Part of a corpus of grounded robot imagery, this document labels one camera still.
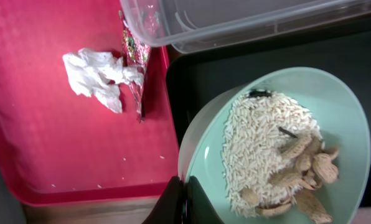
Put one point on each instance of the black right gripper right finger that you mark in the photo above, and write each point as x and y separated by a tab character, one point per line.
198	209

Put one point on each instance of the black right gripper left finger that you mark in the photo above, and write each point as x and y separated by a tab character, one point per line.
168	209

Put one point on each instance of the green bowl with rice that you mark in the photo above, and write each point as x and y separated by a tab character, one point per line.
340	117

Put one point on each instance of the white napkin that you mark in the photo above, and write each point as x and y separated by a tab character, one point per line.
99	74

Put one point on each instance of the red snack wrapper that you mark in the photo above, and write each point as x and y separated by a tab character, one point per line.
136	56

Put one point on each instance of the red plastic tray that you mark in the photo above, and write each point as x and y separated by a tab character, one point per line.
58	147

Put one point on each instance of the clear plastic bin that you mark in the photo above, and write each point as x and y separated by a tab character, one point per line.
197	25

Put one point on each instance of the black plastic bin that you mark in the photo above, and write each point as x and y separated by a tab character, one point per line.
342	49

